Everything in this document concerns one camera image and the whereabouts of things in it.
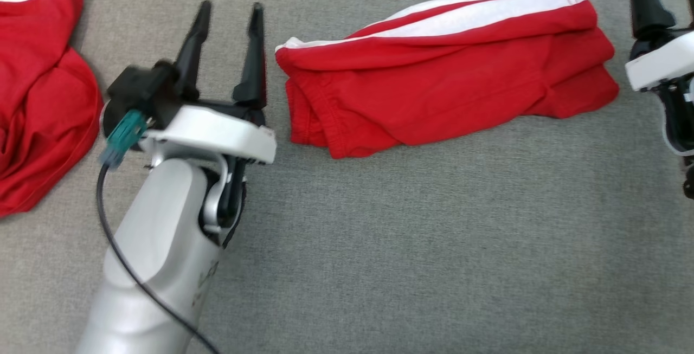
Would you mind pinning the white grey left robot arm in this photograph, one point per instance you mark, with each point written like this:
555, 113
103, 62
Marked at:
157, 235

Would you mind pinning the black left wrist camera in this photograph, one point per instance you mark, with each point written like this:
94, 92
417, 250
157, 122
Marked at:
141, 91

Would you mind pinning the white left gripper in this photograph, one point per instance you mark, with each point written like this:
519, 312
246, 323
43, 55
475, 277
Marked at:
217, 134

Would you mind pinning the red jersey white trim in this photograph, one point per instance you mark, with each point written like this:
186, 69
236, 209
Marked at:
38, 115

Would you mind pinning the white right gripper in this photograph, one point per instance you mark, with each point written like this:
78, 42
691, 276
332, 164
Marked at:
659, 64

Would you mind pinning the red basketball shorts white stripe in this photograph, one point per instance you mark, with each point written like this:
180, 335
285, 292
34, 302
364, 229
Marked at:
434, 94

